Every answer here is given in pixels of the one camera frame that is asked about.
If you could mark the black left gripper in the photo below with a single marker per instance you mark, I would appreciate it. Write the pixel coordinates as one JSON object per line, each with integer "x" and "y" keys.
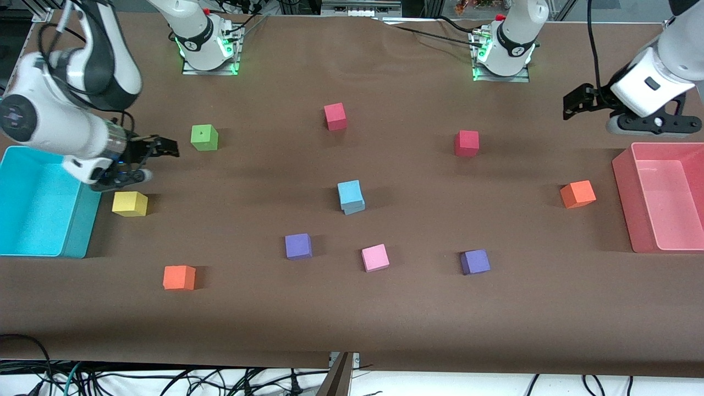
{"x": 598, "y": 96}

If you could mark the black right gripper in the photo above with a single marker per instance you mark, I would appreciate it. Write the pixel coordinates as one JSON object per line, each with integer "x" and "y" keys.
{"x": 133, "y": 149}

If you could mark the light blue foam block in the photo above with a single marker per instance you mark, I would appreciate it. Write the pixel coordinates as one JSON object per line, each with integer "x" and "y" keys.
{"x": 355, "y": 209}
{"x": 349, "y": 192}

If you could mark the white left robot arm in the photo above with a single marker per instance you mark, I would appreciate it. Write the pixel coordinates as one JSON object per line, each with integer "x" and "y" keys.
{"x": 649, "y": 82}

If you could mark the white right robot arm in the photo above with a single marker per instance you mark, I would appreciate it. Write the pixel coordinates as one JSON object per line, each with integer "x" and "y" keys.
{"x": 55, "y": 126}

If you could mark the green foam block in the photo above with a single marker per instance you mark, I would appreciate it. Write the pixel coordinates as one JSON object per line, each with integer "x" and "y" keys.
{"x": 204, "y": 138}

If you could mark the yellow foam block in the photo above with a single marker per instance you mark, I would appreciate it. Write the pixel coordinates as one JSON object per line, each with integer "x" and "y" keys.
{"x": 130, "y": 203}

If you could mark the orange foam block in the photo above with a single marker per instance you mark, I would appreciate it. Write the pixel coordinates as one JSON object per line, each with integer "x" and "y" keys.
{"x": 577, "y": 194}
{"x": 179, "y": 278}

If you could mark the red foam block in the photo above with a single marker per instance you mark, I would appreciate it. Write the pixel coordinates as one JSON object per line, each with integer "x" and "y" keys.
{"x": 335, "y": 117}
{"x": 467, "y": 144}

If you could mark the pink plastic bin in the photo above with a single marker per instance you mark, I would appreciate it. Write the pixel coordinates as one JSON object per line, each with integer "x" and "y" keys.
{"x": 671, "y": 192}

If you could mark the cyan plastic bin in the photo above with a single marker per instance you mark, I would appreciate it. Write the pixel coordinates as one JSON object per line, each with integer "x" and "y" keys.
{"x": 33, "y": 220}

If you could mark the orange background item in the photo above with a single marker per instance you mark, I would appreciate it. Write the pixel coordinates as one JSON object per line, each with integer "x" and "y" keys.
{"x": 473, "y": 4}

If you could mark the purple foam block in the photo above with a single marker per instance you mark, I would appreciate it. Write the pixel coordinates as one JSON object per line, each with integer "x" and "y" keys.
{"x": 475, "y": 262}
{"x": 298, "y": 246}

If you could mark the pink foam block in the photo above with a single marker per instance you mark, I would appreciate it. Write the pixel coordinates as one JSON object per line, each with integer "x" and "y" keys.
{"x": 375, "y": 258}

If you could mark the grey metal equipment box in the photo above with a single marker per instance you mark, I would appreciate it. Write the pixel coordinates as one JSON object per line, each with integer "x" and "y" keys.
{"x": 357, "y": 8}

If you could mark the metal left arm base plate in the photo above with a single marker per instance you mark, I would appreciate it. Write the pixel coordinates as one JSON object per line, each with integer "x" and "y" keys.
{"x": 503, "y": 78}

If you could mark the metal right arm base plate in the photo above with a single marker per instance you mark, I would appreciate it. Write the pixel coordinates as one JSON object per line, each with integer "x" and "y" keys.
{"x": 209, "y": 72}

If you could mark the aluminium frame profile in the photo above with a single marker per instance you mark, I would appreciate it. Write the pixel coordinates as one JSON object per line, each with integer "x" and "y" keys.
{"x": 667, "y": 25}
{"x": 43, "y": 12}

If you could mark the metal table clamp bracket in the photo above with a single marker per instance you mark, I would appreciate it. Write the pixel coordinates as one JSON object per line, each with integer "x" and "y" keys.
{"x": 338, "y": 379}

